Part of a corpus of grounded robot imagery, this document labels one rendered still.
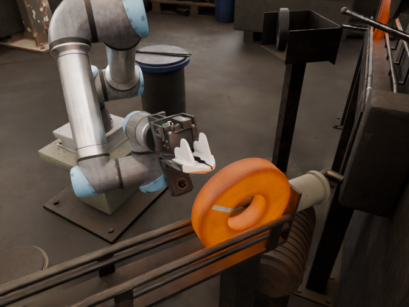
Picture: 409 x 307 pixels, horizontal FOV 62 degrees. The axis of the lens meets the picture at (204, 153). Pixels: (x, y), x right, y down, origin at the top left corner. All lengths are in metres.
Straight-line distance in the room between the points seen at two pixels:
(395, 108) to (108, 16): 0.64
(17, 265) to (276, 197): 0.50
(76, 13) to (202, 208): 0.59
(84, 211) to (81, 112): 0.78
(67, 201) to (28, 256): 0.87
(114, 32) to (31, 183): 1.09
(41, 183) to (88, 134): 1.00
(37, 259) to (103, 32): 0.53
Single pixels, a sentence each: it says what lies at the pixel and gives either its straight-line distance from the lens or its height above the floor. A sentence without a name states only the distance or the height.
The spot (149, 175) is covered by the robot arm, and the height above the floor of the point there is 0.55.
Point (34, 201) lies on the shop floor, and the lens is 1.71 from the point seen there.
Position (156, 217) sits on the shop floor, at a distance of 1.48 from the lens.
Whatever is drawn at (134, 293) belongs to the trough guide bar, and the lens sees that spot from 0.46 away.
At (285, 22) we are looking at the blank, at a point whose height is 0.72.
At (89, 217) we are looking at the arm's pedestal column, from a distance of 1.51.
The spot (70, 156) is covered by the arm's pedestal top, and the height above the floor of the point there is 0.30.
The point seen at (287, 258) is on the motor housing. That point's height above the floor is 0.52.
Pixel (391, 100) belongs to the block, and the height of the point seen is 0.80.
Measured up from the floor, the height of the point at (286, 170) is 0.01.
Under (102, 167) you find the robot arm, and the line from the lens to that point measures 0.81.
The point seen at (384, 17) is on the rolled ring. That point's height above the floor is 0.69.
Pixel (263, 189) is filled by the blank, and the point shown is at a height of 0.74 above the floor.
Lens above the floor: 1.07
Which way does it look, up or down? 36 degrees down
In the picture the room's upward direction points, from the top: straight up
